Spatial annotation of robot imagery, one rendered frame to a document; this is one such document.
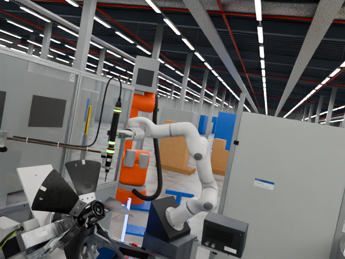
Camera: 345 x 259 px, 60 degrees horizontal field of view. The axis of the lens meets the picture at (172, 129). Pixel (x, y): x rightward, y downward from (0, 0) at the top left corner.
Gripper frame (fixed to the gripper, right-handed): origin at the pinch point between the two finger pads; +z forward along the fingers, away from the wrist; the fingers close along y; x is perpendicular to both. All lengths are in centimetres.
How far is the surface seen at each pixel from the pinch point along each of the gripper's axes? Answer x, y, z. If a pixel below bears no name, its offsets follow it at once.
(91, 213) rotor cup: -44.0, -5.1, 17.0
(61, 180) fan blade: -27.3, 8.9, 28.7
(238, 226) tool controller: -42, -78, -30
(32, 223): -50, 14, 39
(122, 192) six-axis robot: -143, 175, -323
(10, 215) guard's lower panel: -72, 70, 4
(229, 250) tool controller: -57, -76, -31
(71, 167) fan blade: -25.5, 22.0, 7.3
